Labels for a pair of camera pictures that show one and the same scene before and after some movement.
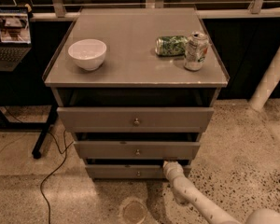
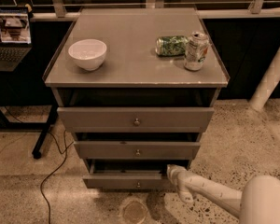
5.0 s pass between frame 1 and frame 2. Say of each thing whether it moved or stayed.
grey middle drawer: stayed
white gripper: moved
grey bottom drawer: moved
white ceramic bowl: stayed
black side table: stayed
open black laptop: stayed
